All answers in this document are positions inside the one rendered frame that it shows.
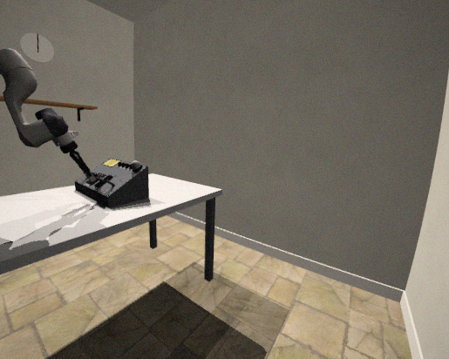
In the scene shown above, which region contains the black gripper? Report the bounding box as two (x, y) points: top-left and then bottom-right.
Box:
(60, 141), (96, 182)

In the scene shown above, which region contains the dark grey control console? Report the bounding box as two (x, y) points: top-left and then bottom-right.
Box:
(75, 159), (149, 208)

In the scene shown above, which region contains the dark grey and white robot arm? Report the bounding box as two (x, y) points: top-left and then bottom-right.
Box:
(0, 48), (78, 147)

